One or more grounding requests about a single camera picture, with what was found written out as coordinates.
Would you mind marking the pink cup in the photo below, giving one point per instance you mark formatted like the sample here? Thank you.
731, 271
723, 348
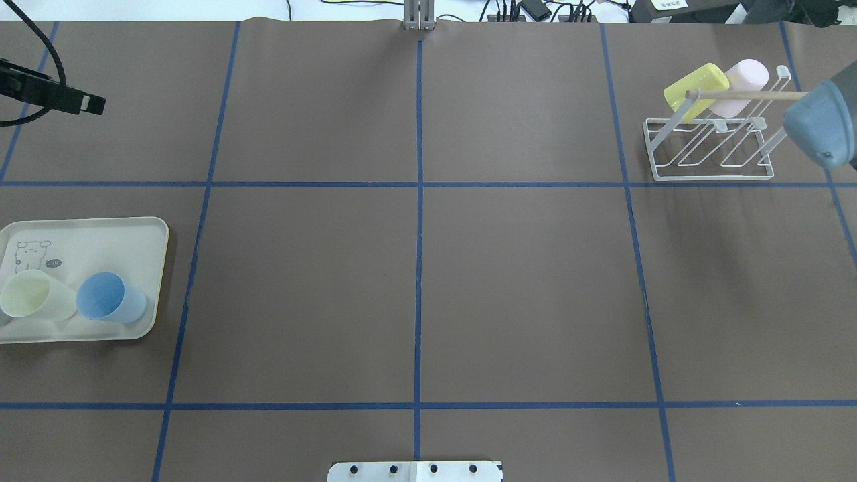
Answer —
745, 76

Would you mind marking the white wire cup rack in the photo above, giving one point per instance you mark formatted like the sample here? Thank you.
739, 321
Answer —
693, 145

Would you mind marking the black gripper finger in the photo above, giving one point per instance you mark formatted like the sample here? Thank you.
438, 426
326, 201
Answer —
32, 87

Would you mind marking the black power adapter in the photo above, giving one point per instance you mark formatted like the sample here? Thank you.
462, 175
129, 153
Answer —
536, 9

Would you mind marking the cream plastic tray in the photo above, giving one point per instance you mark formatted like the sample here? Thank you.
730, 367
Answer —
135, 248

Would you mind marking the black usb hub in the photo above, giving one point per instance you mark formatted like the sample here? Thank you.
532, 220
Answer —
577, 18
508, 17

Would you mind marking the cream white cup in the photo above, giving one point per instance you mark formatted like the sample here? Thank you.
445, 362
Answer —
36, 296

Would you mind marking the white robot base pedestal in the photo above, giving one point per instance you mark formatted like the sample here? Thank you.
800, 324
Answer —
478, 470

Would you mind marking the wooden rack dowel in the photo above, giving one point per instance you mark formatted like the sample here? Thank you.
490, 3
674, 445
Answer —
744, 95

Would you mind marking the dark box with label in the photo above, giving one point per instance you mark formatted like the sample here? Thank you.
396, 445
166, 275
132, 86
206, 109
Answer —
704, 12

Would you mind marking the light blue cup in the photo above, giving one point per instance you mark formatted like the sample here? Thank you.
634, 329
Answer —
106, 296

